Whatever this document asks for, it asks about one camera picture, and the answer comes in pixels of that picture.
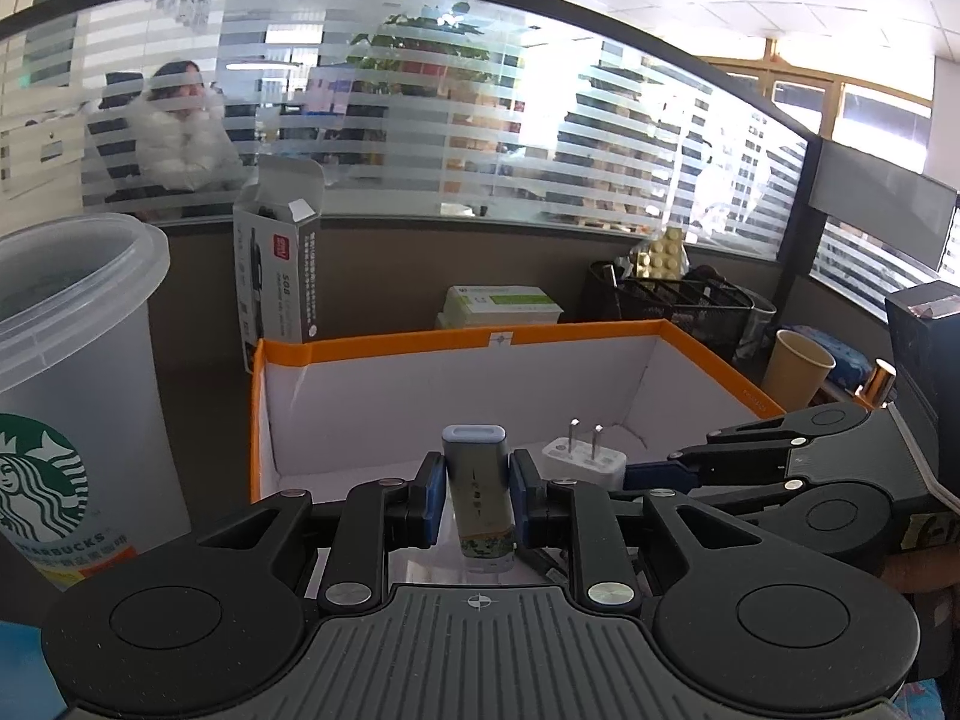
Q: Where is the white USB charger plug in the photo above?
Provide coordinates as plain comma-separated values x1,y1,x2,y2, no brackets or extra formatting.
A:
539,418,628,491

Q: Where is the small olive green bottle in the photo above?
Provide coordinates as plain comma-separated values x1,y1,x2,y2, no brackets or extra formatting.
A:
441,424,514,574

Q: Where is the operator right hand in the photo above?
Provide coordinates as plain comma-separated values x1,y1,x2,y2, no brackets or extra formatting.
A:
880,544,960,595

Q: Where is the brown paper cup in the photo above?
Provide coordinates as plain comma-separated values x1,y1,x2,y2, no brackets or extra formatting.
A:
761,328,836,411

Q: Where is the orange cardboard box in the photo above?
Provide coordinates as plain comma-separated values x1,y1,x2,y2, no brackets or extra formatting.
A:
249,320,782,502

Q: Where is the black mesh desk organizer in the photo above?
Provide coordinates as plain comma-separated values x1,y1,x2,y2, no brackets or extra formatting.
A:
571,262,776,362

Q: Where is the yellow pill blister pack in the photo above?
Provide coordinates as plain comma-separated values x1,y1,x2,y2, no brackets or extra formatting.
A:
630,227,688,280

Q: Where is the green white carton box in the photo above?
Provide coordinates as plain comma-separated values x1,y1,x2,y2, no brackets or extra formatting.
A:
436,286,563,328

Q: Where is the frosted Starbucks plastic cup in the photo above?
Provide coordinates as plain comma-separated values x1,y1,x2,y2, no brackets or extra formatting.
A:
2,213,190,589

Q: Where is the white marker pen box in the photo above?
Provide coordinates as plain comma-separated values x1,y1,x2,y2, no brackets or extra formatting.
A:
233,154,325,369

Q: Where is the person in white jacket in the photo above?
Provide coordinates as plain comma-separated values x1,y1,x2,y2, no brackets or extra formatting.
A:
124,60,245,193

